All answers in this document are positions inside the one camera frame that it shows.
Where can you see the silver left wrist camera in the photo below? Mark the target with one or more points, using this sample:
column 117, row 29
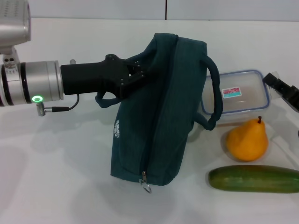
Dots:
column 14, row 23

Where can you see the green cucumber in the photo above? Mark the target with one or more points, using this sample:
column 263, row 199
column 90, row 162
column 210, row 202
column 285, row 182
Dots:
column 252, row 179

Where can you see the dark teal fabric lunch bag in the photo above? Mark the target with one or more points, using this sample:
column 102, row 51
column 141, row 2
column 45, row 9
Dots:
column 172, row 112

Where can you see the clear blue-rimmed plastic food container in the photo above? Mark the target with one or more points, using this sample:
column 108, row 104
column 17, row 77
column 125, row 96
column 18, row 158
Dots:
column 245, row 105

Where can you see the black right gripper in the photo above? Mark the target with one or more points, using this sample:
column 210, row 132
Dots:
column 294, row 98

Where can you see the orange yellow pear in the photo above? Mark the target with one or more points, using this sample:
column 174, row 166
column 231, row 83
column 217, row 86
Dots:
column 247, row 144

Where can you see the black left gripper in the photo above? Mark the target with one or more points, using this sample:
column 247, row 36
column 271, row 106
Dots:
column 93, row 77

